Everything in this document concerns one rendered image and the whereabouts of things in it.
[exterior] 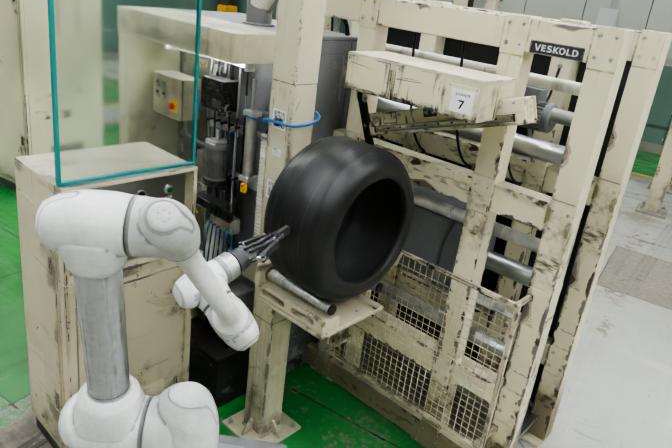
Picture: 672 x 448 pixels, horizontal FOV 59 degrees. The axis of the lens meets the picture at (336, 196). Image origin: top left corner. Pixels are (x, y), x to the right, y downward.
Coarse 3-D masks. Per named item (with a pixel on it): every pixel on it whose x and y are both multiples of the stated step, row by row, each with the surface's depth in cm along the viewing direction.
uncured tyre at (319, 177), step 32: (320, 160) 205; (352, 160) 202; (384, 160) 210; (288, 192) 203; (320, 192) 196; (352, 192) 199; (384, 192) 244; (288, 224) 201; (320, 224) 195; (352, 224) 253; (384, 224) 246; (288, 256) 205; (320, 256) 199; (352, 256) 247; (384, 256) 241; (320, 288) 208; (352, 288) 217
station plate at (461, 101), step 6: (456, 90) 202; (462, 90) 200; (456, 96) 202; (462, 96) 201; (468, 96) 199; (474, 96) 198; (450, 102) 204; (456, 102) 203; (462, 102) 201; (468, 102) 200; (450, 108) 205; (456, 108) 203; (462, 108) 202; (468, 108) 200; (468, 114) 200
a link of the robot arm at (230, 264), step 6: (216, 258) 181; (222, 258) 181; (228, 258) 181; (234, 258) 182; (222, 264) 179; (228, 264) 180; (234, 264) 181; (228, 270) 179; (234, 270) 181; (240, 270) 183; (228, 276) 180; (234, 276) 182; (228, 282) 181
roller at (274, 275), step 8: (272, 272) 235; (272, 280) 235; (280, 280) 231; (288, 280) 230; (288, 288) 229; (296, 288) 226; (304, 296) 223; (312, 296) 221; (312, 304) 221; (320, 304) 218; (328, 304) 217; (328, 312) 216
